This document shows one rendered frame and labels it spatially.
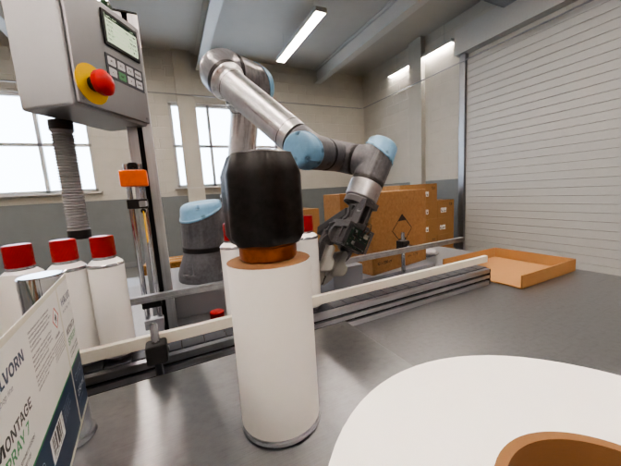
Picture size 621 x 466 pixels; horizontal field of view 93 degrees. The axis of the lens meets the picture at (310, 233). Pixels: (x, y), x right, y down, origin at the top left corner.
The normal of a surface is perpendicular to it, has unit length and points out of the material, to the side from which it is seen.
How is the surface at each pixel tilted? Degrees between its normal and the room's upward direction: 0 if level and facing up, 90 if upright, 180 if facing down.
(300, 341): 90
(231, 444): 0
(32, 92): 90
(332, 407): 0
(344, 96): 90
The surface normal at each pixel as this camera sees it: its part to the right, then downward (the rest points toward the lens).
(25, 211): 0.43, 0.10
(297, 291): 0.71, 0.06
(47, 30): -0.15, 0.15
